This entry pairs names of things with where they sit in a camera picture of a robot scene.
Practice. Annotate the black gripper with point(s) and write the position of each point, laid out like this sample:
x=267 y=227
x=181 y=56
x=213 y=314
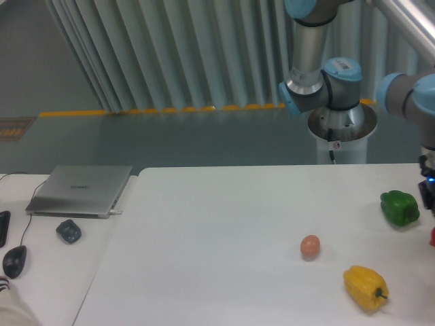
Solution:
x=426 y=188

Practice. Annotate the red bell pepper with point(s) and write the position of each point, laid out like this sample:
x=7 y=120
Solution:
x=432 y=237

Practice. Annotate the beige striped sleeve forearm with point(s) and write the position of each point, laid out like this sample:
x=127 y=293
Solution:
x=13 y=311

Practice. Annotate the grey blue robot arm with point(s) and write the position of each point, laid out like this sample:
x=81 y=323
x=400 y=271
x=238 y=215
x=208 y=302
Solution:
x=330 y=92

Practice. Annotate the green bell pepper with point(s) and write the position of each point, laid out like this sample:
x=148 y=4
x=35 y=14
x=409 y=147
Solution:
x=399 y=208

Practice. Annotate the yellow bell pepper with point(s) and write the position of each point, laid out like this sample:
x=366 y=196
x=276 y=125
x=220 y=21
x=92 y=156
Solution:
x=366 y=287

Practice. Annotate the brown egg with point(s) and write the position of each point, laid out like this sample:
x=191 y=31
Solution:
x=310 y=246

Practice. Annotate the silver closed laptop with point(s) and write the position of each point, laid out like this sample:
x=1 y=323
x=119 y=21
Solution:
x=80 y=191

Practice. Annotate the small dark grey tray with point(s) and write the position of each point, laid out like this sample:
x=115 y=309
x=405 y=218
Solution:
x=69 y=231

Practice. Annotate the black computer mouse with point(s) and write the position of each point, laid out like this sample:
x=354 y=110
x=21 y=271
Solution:
x=14 y=261

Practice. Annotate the black keyboard edge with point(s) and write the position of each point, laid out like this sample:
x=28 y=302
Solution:
x=4 y=225

